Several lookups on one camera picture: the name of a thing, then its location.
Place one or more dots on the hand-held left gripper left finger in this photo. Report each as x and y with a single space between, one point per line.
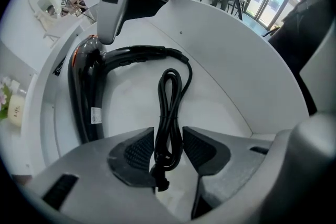
92 183

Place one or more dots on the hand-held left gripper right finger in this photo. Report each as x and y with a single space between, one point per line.
231 165

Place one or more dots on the black hair dryer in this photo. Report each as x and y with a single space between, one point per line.
223 73
78 91

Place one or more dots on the white desk with drawers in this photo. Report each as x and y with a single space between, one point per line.
32 118

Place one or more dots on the white oval vanity mirror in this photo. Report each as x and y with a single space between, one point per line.
42 2

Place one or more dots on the pink flowers in cream pot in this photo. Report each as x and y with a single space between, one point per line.
15 110

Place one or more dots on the person's black clothing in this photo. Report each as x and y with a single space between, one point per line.
296 42

